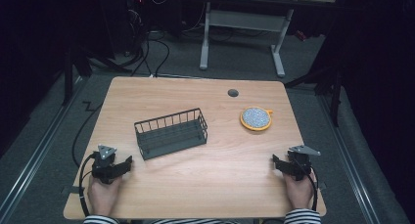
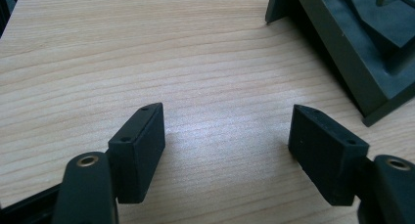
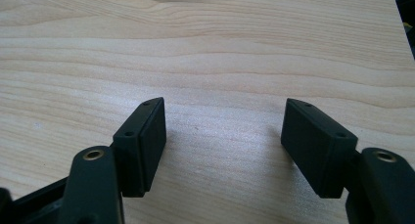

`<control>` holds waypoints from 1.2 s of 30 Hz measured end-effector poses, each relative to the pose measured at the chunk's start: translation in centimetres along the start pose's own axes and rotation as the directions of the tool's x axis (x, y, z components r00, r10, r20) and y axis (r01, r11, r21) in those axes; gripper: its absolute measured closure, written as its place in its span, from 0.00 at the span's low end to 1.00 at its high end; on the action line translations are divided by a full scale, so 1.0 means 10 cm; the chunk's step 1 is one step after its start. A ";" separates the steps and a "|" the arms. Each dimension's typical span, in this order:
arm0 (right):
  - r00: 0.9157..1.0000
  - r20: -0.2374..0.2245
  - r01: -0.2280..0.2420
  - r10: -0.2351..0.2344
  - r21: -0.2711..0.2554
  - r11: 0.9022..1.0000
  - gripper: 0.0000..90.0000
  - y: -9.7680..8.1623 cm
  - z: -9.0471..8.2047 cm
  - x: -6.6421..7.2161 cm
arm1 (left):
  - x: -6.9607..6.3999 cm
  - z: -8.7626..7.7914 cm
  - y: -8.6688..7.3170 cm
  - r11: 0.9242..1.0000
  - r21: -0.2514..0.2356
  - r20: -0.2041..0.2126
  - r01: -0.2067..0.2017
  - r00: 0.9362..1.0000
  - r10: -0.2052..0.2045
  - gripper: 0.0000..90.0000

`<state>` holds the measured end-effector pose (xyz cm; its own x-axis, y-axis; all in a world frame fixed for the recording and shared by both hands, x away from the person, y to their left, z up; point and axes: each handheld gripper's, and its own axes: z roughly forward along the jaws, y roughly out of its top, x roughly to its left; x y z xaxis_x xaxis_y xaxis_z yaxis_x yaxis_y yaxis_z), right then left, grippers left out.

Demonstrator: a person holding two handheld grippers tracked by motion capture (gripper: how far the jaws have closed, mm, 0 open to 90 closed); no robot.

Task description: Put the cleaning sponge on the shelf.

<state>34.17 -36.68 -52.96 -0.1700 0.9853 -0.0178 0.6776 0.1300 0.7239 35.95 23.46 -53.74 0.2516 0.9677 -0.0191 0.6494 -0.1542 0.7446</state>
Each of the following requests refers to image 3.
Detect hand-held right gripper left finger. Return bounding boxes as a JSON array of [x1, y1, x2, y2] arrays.
[[112, 97, 167, 199]]

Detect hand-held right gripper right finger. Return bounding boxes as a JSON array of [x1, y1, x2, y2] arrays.
[[280, 98, 359, 200]]

